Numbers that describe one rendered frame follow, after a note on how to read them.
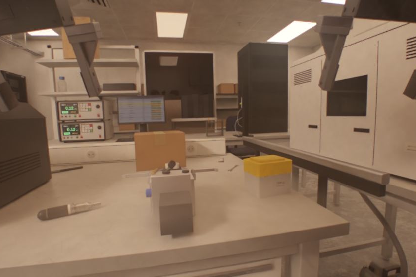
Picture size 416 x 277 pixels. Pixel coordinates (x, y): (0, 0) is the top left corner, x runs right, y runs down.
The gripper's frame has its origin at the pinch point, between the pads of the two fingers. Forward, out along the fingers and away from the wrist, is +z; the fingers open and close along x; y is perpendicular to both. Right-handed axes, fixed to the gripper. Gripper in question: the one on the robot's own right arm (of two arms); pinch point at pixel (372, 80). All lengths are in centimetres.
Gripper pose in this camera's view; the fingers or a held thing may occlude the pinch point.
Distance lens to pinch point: 41.8
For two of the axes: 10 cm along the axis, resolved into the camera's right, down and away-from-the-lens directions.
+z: -0.3, 8.6, 5.1
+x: 9.8, 1.2, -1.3
